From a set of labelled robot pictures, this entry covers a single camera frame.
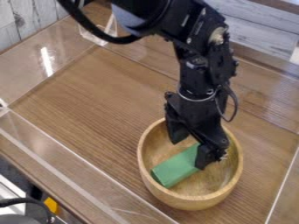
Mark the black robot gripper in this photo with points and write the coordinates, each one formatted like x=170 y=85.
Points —
x=197 y=119

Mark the clear acrylic corner bracket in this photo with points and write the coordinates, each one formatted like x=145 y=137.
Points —
x=107 y=29

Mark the brown wooden bowl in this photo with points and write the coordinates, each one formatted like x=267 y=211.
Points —
x=209 y=186

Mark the black device bottom left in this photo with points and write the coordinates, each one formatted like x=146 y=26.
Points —
x=22 y=210

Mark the green rectangular block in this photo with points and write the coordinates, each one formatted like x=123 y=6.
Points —
x=177 y=168

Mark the yellow button on device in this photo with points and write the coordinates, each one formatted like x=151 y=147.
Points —
x=52 y=205

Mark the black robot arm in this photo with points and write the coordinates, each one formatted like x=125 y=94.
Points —
x=197 y=29

